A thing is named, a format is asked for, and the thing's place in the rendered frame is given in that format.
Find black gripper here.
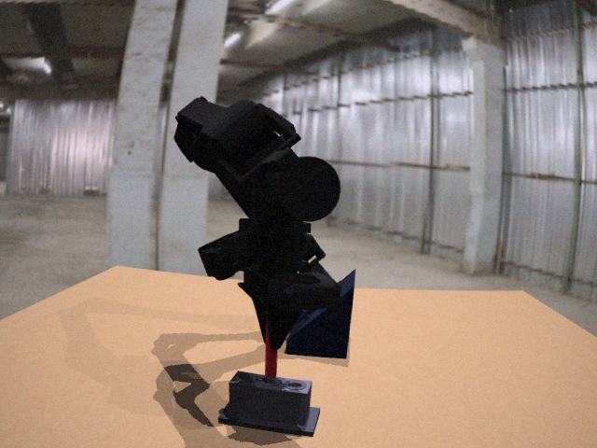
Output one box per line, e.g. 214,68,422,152
237,210,340,350

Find dark red peg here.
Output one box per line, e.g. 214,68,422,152
265,329,278,378

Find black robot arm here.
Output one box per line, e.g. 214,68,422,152
174,96,341,281

